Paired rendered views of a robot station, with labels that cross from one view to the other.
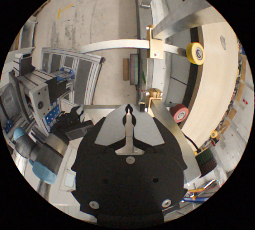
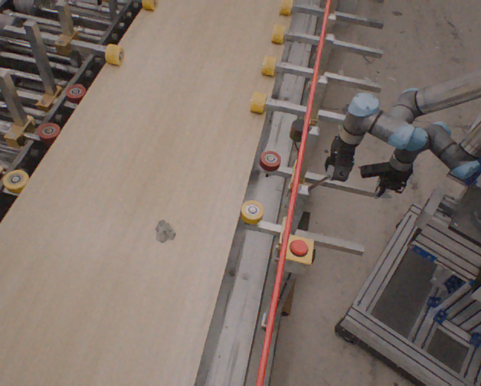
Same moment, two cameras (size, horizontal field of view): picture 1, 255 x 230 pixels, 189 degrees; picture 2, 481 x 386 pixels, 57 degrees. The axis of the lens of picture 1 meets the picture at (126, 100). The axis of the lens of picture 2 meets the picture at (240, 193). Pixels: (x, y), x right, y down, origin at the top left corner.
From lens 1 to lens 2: 1.42 m
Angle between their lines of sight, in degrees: 8
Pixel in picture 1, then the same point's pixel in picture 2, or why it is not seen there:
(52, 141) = (397, 165)
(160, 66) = (254, 233)
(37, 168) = (410, 146)
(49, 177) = not seen: hidden behind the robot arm
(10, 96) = not seen: outside the picture
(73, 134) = (381, 168)
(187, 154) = (309, 144)
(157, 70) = not seen: hidden behind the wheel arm
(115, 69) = (312, 295)
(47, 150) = (400, 158)
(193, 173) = (312, 136)
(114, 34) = not seen: outside the picture
